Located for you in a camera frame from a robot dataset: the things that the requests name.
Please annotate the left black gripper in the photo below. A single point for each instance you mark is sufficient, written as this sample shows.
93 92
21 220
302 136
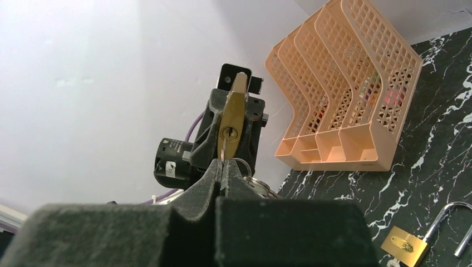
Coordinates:
205 146

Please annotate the orange plastic file organizer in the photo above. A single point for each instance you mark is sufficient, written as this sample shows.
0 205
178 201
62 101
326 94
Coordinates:
349 77

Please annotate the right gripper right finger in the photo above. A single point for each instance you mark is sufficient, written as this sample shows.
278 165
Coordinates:
253 231

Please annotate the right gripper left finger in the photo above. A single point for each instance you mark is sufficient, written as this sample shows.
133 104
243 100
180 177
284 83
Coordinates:
180 233

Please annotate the brass padlock long shackle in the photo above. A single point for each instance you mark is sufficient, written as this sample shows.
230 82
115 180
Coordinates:
408 249

